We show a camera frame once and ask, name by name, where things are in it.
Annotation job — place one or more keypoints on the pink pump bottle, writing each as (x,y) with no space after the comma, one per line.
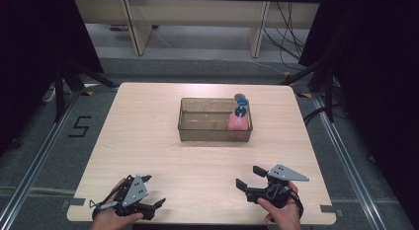
(237,122)

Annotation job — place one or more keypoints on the person's right hand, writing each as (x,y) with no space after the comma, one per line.
(283,213)

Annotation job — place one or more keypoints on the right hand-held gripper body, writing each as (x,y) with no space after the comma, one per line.
(278,187)

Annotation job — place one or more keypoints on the transparent brown plastic box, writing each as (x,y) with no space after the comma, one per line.
(204,123)

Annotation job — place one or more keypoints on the grey tape patch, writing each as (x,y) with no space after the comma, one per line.
(327,208)
(75,202)

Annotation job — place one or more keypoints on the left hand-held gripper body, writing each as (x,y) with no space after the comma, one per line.
(133,197)

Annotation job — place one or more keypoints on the metal floor rail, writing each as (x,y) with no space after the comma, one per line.
(36,164)
(346,157)

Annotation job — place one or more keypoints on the beige wooden desk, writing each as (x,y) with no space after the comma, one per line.
(197,22)

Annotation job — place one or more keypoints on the dark curtain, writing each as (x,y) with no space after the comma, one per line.
(29,42)
(378,75)

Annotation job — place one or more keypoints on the black metal stand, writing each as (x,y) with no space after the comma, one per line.
(326,88)
(61,92)

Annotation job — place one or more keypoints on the person's left hand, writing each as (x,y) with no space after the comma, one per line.
(110,220)

